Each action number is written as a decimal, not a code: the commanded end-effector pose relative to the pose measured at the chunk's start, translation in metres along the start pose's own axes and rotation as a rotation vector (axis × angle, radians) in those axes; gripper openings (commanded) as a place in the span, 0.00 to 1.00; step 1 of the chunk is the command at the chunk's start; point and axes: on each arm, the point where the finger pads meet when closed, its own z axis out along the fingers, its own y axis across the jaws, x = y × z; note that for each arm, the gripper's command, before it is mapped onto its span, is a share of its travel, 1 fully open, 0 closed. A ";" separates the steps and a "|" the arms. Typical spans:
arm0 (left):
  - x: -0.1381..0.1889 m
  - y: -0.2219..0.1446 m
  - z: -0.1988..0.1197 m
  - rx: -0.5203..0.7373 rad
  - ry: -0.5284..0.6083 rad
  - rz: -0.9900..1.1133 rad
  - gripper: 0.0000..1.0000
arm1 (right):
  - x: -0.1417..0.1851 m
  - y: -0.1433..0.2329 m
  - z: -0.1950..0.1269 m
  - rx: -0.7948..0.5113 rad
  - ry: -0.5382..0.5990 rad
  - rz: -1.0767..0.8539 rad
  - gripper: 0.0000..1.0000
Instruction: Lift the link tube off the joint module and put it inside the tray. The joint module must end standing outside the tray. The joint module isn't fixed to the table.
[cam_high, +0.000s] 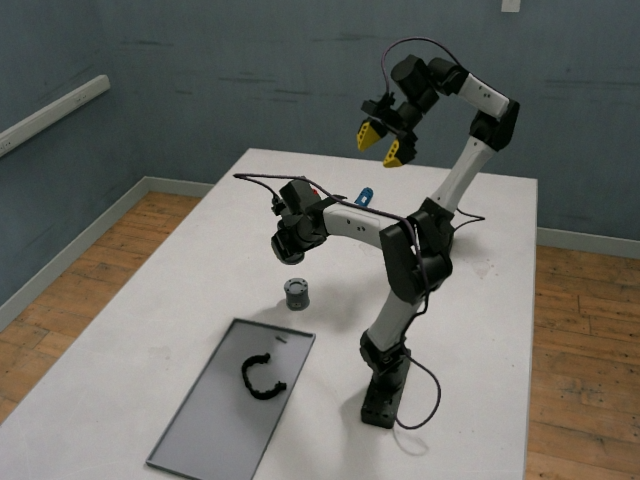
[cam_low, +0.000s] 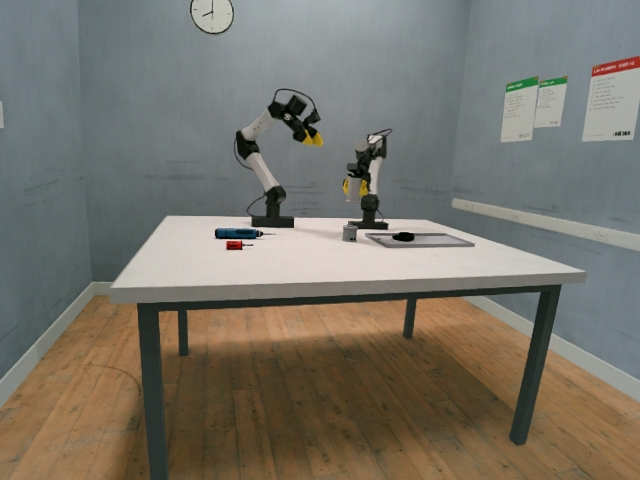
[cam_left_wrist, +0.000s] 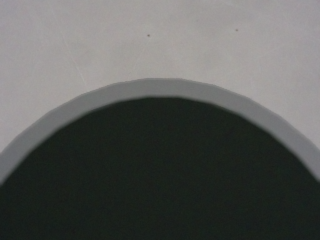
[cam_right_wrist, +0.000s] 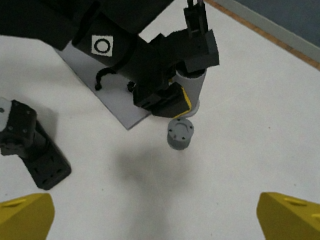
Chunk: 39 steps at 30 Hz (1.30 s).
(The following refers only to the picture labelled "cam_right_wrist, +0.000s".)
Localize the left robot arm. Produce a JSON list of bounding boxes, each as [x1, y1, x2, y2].
[[0, 0, 220, 190]]

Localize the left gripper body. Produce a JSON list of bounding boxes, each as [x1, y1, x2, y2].
[[111, 34, 190, 119]]

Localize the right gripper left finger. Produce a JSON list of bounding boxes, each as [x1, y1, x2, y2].
[[0, 193, 55, 240]]

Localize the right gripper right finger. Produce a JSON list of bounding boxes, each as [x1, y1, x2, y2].
[[256, 192, 320, 240]]

